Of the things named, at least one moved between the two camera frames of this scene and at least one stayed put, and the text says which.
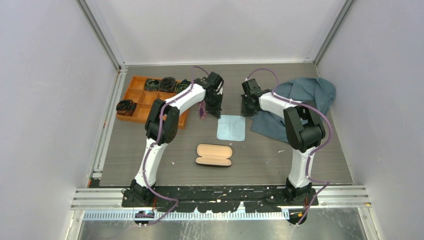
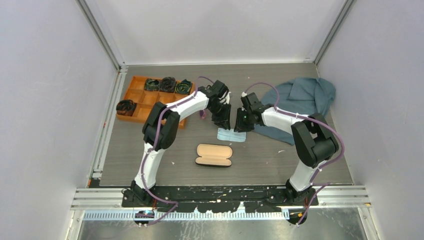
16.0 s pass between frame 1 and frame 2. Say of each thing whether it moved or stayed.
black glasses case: stayed
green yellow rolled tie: stayed
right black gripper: moved
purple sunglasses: stayed
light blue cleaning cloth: stayed
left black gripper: moved
